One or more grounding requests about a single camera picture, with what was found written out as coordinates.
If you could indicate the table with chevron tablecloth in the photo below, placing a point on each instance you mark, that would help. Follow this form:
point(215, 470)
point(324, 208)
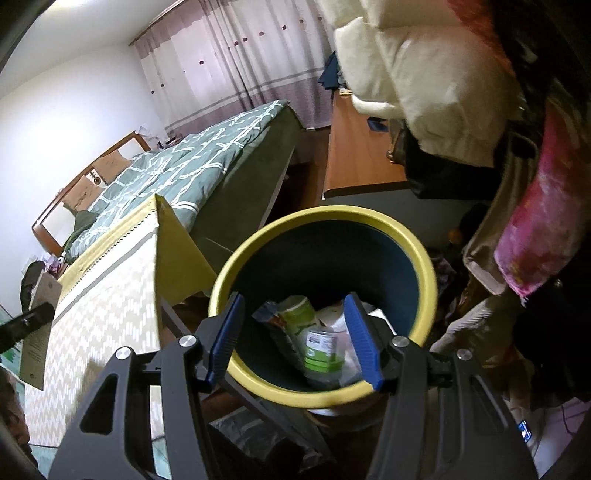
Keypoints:
point(106, 314)

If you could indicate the blue foil wrapper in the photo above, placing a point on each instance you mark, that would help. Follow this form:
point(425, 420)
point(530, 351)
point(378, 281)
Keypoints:
point(262, 314)

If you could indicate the pink dotted cloth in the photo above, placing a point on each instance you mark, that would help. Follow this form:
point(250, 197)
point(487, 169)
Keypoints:
point(491, 25)

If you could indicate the mauve and white curtain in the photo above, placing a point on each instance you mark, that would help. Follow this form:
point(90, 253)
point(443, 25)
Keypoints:
point(231, 60)

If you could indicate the wooden bed headboard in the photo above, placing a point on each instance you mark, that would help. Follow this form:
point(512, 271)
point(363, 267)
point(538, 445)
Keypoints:
point(111, 164)

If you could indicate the smartphone with lit screen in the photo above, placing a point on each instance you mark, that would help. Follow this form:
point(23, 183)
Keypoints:
point(524, 430)

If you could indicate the plastic bottle with green label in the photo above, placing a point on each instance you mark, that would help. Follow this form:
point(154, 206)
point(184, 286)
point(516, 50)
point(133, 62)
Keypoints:
point(323, 355)

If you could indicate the wooden desk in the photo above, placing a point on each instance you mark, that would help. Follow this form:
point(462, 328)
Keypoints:
point(360, 157)

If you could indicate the white puffer jacket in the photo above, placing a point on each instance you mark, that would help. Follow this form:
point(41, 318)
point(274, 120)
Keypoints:
point(438, 83)

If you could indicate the beige bag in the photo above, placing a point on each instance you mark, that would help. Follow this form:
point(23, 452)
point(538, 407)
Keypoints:
point(489, 249)

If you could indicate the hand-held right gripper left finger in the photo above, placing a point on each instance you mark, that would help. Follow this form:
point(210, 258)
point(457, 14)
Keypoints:
point(226, 337)

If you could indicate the black bag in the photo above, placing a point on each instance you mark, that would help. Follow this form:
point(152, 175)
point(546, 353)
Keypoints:
point(443, 175)

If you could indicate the dark green bed base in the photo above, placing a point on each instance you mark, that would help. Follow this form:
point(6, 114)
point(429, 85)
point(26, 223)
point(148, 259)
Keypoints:
point(249, 194)

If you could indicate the bed with green quilt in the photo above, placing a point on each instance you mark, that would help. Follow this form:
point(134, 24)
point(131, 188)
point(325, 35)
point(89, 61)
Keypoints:
point(175, 166)

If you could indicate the yellow rimmed trash bin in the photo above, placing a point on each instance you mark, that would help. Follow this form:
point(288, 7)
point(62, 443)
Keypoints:
point(323, 214)

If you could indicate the pink white patterned cloth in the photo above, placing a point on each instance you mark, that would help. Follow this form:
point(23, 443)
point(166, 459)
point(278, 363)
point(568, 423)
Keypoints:
point(540, 221)

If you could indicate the pale pink cloth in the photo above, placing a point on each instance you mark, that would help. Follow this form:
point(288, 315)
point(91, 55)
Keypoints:
point(554, 429)

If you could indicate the blue clothes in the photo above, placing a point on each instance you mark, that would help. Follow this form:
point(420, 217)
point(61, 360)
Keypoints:
point(332, 71)

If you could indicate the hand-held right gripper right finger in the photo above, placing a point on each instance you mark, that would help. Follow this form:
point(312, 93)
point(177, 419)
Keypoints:
point(364, 341)

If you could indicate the dark green pillow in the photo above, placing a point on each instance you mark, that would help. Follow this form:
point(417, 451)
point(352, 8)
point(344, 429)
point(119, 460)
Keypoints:
point(83, 221)

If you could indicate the dark coat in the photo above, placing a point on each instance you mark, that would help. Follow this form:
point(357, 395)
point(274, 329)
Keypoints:
point(563, 323)

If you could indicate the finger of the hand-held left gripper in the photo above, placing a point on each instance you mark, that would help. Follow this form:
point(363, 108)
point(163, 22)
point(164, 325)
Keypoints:
point(27, 321)

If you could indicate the printed paper tag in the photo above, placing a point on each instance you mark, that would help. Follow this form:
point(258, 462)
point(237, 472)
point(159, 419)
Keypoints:
point(37, 360)

